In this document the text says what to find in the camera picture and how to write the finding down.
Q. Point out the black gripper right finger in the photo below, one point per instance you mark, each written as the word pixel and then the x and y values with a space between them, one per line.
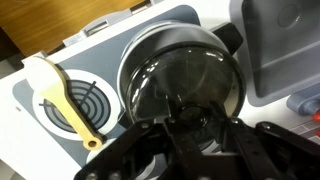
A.
pixel 266 150

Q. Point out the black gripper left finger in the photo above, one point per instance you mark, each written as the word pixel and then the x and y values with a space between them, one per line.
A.
pixel 150 150

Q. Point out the grey toy pot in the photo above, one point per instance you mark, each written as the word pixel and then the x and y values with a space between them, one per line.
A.
pixel 230 36

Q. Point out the grey stove knob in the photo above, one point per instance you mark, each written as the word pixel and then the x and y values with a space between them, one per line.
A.
pixel 120 15
pixel 72 39
pixel 33 56

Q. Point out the light wooden spoon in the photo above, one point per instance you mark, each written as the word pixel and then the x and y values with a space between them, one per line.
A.
pixel 63 103

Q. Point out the grey sink basin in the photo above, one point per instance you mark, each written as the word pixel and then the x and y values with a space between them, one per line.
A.
pixel 283 50

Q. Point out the white black toy kitchen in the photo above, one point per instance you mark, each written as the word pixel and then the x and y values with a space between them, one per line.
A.
pixel 20 140

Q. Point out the white oven door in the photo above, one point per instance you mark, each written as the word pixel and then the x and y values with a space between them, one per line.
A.
pixel 96 26

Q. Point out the low wooden table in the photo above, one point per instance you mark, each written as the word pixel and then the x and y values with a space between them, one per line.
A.
pixel 50 20

